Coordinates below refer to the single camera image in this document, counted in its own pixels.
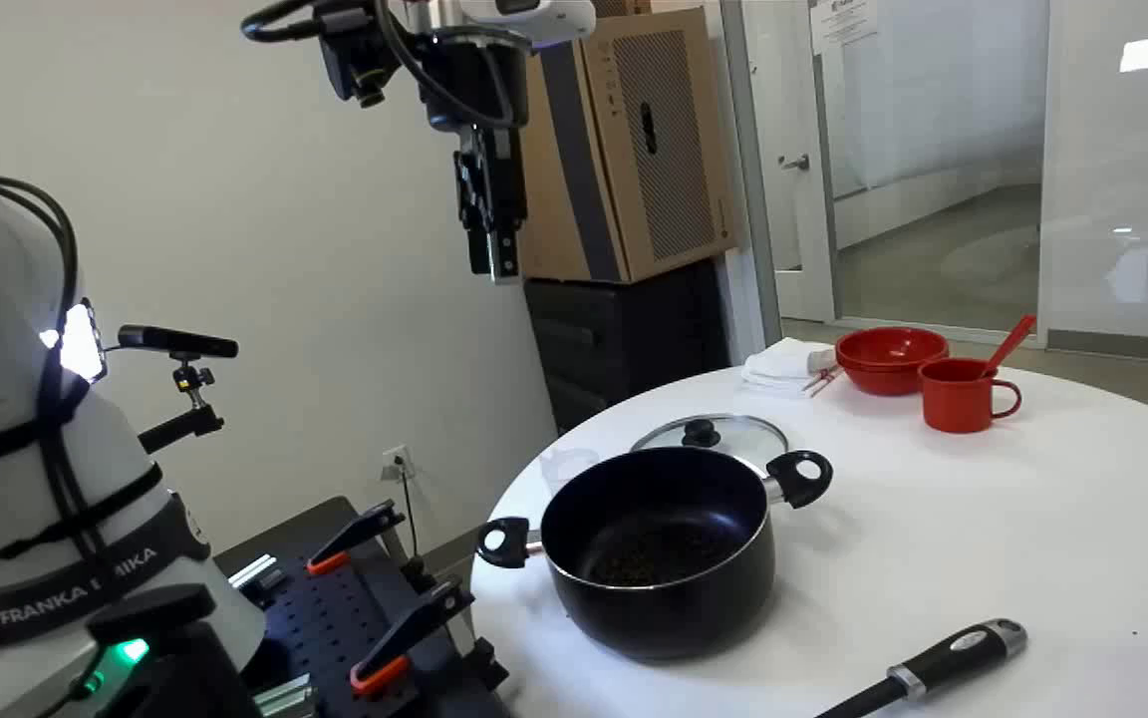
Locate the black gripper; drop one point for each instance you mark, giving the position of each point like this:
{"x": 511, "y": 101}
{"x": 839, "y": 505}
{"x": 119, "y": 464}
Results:
{"x": 480, "y": 101}

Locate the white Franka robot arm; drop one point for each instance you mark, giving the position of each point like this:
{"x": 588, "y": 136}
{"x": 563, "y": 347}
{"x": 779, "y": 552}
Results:
{"x": 18, "y": 531}

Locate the glass pot lid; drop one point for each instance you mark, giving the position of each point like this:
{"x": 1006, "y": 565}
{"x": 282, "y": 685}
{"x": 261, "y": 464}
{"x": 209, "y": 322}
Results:
{"x": 735, "y": 431}

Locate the black cooking pot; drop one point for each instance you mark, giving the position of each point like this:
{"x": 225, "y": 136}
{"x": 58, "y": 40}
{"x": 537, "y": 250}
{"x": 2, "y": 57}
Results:
{"x": 658, "y": 559}

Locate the large cardboard box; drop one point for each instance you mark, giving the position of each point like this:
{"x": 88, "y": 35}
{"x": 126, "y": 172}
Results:
{"x": 657, "y": 146}

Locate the black cabinet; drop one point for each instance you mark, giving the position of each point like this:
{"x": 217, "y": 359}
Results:
{"x": 626, "y": 341}

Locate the white folded cloth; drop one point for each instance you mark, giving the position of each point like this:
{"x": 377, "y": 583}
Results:
{"x": 779, "y": 359}

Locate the black clamp orange tip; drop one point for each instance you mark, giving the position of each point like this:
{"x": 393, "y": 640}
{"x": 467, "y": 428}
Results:
{"x": 402, "y": 644}
{"x": 351, "y": 535}

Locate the wooden chopsticks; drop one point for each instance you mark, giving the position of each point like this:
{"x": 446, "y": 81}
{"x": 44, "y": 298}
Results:
{"x": 824, "y": 384}

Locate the white paper notice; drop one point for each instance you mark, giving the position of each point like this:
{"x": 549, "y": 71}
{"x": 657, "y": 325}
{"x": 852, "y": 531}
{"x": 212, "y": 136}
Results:
{"x": 847, "y": 16}

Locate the red bowl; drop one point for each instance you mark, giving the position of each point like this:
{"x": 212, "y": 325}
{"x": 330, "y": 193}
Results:
{"x": 888, "y": 359}

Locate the bright LED light panel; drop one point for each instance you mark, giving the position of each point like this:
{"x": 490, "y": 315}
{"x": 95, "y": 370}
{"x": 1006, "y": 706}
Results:
{"x": 78, "y": 345}

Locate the black perforated mounting board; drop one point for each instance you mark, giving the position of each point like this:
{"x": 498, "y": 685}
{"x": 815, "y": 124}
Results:
{"x": 322, "y": 621}

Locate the red mug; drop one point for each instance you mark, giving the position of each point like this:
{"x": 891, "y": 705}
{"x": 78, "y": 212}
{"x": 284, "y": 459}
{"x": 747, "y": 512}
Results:
{"x": 959, "y": 402}

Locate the red spoon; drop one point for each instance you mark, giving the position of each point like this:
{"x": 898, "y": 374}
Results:
{"x": 1009, "y": 345}

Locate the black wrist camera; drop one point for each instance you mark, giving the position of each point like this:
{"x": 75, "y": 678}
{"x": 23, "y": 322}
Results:
{"x": 358, "y": 53}

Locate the white wall outlet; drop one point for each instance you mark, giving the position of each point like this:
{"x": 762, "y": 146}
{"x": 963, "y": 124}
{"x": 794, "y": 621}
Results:
{"x": 395, "y": 464}

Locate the black bar camera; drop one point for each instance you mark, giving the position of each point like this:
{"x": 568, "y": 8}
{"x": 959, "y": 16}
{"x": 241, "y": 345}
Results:
{"x": 177, "y": 341}

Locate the black camera stand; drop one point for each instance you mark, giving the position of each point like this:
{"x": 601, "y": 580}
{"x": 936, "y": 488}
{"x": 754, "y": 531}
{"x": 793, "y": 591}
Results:
{"x": 188, "y": 424}

